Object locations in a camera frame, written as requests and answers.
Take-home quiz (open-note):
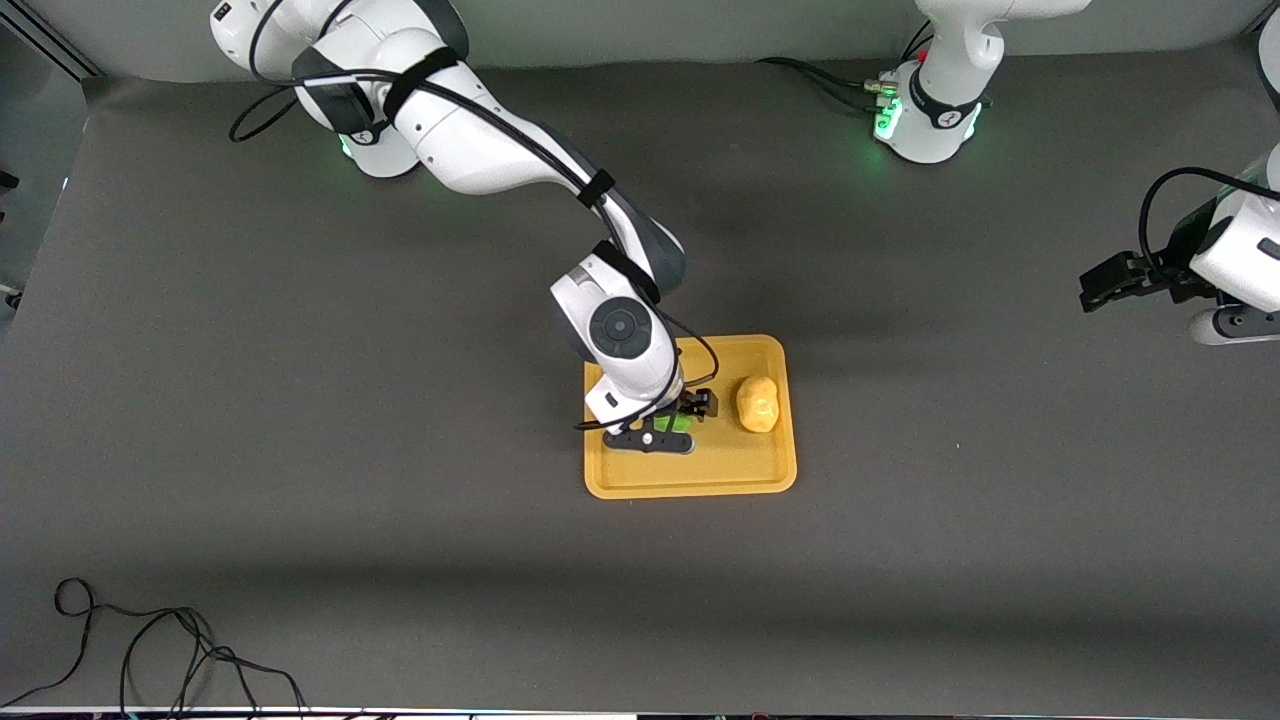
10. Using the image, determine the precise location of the yellow potato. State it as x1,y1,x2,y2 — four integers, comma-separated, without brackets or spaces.
736,375,782,434

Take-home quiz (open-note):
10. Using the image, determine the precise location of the yellow plastic tray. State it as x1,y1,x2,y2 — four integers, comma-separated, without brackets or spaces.
583,334,799,500

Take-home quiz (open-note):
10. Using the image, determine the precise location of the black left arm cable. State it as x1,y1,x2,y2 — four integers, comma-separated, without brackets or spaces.
1139,166,1280,283

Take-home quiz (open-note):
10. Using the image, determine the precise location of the black base cable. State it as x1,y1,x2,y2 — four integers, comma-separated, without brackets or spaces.
800,64,893,111
755,56,883,93

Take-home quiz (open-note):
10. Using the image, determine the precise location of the black tangled loose cable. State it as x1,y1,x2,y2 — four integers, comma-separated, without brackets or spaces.
0,577,311,720

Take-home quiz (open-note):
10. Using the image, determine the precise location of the aluminium frame rail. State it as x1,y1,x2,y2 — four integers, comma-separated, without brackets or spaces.
0,0,103,83

